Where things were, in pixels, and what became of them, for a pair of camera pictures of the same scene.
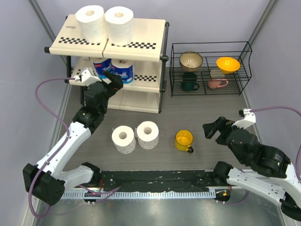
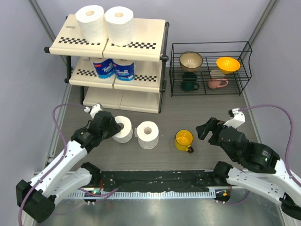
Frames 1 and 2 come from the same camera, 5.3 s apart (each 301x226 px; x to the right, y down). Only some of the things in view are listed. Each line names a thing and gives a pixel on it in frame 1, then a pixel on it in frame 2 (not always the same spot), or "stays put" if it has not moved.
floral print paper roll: x=147 y=134 stays put
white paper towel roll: x=124 y=139 to x=125 y=134
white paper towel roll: x=120 y=21 stays put
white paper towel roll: x=92 y=22 stays put
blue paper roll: x=123 y=68 stays put
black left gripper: x=116 y=84 to x=115 y=128
